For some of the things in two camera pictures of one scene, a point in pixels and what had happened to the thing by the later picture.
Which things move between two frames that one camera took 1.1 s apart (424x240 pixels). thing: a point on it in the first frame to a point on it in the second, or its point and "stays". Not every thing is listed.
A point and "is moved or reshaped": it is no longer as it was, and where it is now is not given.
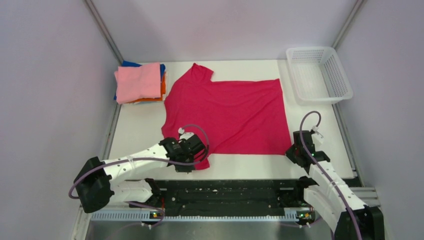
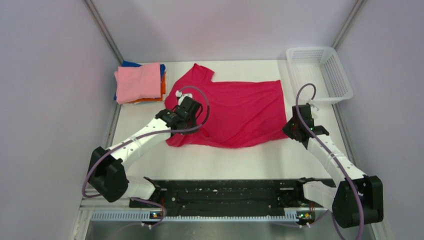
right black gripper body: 292,152 to 289,128
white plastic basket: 318,77 stays
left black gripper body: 184,168 to 191,121
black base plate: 180,197 stays
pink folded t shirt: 137,83 stays
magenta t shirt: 238,117 is moved or reshaped
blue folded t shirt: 126,63 stays
